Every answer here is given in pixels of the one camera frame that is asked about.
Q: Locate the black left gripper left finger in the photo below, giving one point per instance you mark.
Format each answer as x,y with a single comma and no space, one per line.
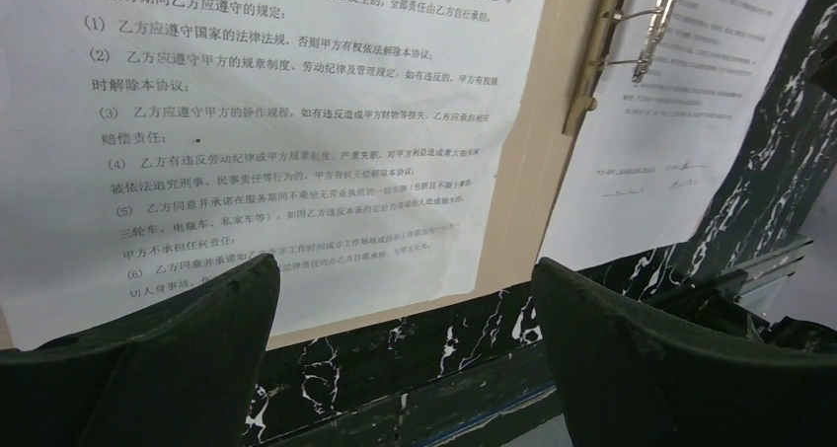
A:
180,372

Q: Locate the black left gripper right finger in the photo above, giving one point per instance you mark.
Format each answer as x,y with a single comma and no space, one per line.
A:
633,374

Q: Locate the beige paper folder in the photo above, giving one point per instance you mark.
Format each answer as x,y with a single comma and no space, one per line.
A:
530,169

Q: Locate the silver folder clip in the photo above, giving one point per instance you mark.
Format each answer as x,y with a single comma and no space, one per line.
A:
623,32

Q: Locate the printed white paper sheet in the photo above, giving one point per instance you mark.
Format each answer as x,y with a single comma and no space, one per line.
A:
261,137

